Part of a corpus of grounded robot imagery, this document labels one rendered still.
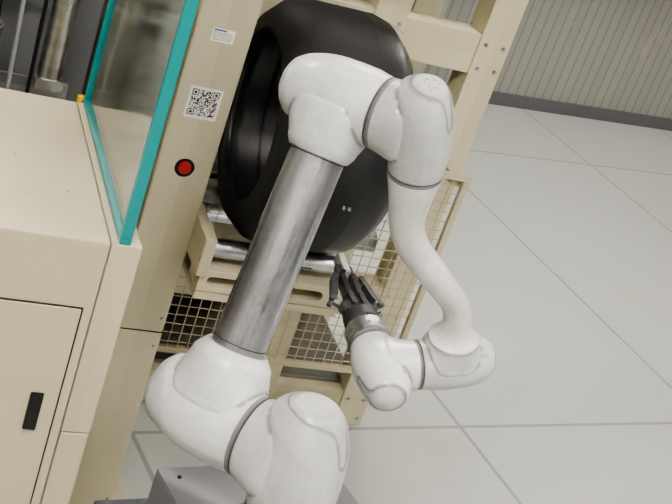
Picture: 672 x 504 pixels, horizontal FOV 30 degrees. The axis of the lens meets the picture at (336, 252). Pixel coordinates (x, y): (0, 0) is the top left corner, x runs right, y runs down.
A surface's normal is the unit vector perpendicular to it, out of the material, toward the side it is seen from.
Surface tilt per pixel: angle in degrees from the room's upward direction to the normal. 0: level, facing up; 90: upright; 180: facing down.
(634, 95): 90
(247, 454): 80
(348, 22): 12
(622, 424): 0
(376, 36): 17
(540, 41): 90
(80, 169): 0
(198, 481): 5
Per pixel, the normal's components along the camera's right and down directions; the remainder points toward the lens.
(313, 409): 0.36, -0.85
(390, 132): -0.36, 0.50
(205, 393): -0.30, -0.10
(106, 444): 0.27, 0.51
